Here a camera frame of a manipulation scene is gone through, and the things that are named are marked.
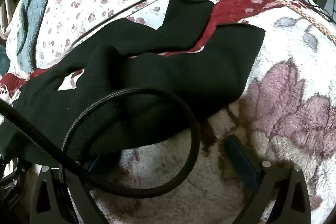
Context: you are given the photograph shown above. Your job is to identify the grey-blue fleece blanket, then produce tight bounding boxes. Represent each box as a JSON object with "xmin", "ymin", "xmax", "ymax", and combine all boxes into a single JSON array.
[{"xmin": 16, "ymin": 0, "xmax": 63, "ymax": 69}]

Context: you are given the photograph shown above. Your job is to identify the black pants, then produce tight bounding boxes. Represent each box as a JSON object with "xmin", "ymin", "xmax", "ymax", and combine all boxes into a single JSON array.
[{"xmin": 0, "ymin": 0, "xmax": 266, "ymax": 165}]

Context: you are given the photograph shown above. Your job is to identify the red and white plush blanket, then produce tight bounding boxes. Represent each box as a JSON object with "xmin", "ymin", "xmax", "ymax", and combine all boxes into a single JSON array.
[{"xmin": 0, "ymin": 0, "xmax": 336, "ymax": 224}]

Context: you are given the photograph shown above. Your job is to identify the black braided cable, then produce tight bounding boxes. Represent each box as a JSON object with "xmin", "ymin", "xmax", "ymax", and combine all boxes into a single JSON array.
[{"xmin": 0, "ymin": 88, "xmax": 200, "ymax": 198}]

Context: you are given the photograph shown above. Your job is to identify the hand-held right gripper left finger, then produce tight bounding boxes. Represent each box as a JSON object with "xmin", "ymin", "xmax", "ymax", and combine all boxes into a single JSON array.
[{"xmin": 29, "ymin": 154, "xmax": 105, "ymax": 224}]

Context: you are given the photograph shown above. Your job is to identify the beige cloth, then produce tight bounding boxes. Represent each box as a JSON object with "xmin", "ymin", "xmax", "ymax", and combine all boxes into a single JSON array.
[{"xmin": 0, "ymin": 0, "xmax": 13, "ymax": 39}]

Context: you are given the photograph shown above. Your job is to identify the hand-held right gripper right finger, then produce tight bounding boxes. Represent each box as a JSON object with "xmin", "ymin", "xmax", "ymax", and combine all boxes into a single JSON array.
[{"xmin": 225, "ymin": 135, "xmax": 319, "ymax": 224}]

